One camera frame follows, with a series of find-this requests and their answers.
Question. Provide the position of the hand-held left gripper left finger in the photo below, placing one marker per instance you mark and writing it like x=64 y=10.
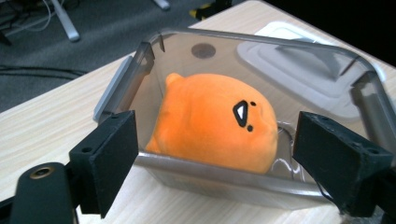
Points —
x=106 y=155

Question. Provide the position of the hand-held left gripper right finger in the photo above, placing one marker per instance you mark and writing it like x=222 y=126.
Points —
x=336 y=161

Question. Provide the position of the grey fluffy towel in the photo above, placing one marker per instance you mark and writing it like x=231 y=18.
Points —
x=361 y=218

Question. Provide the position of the orange plush toy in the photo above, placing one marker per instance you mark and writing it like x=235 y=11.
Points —
x=202 y=124

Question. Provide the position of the white box lid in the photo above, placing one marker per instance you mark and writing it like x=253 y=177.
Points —
x=295 y=68

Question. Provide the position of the grey transparent storage box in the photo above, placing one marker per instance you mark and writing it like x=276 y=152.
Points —
x=218 y=186

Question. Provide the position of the white metal stand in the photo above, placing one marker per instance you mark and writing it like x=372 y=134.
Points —
x=67 y=21

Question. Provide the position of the black yellow striped stand base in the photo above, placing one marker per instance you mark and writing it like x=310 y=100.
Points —
x=208 y=9

